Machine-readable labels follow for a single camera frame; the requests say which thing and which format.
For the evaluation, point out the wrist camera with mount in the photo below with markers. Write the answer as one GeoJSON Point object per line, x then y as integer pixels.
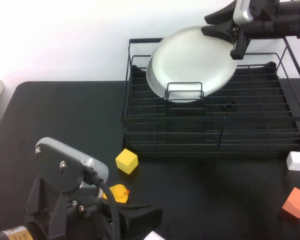
{"type": "Point", "coordinates": [57, 165]}
{"type": "Point", "coordinates": [243, 13]}

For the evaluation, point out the orange cube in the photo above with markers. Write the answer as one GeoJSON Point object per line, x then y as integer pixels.
{"type": "Point", "coordinates": [296, 202]}

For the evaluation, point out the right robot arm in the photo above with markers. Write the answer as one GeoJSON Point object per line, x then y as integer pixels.
{"type": "Point", "coordinates": [292, 15]}

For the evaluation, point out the yellow cube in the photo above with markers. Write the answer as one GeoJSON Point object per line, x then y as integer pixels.
{"type": "Point", "coordinates": [126, 161]}

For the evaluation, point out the white round plate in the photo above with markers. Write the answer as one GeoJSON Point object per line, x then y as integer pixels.
{"type": "Point", "coordinates": [152, 80]}
{"type": "Point", "coordinates": [195, 62]}

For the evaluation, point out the white paper piece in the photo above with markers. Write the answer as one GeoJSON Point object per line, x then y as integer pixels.
{"type": "Point", "coordinates": [153, 236]}

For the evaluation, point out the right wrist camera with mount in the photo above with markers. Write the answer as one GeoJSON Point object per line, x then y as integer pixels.
{"type": "Point", "coordinates": [243, 13]}

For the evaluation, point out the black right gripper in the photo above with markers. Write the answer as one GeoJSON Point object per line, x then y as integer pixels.
{"type": "Point", "coordinates": [262, 27]}

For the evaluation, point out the yellow rubber duck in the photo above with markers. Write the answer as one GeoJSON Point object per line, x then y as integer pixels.
{"type": "Point", "coordinates": [117, 192]}

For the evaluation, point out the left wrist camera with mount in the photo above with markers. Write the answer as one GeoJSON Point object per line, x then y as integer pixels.
{"type": "Point", "coordinates": [57, 165]}

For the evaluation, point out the white foam cube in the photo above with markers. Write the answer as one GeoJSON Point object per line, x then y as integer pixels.
{"type": "Point", "coordinates": [297, 161]}

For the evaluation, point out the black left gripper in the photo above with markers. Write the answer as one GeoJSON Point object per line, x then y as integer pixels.
{"type": "Point", "coordinates": [90, 225]}

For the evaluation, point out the black table mat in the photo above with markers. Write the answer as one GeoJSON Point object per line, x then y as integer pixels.
{"type": "Point", "coordinates": [65, 112]}

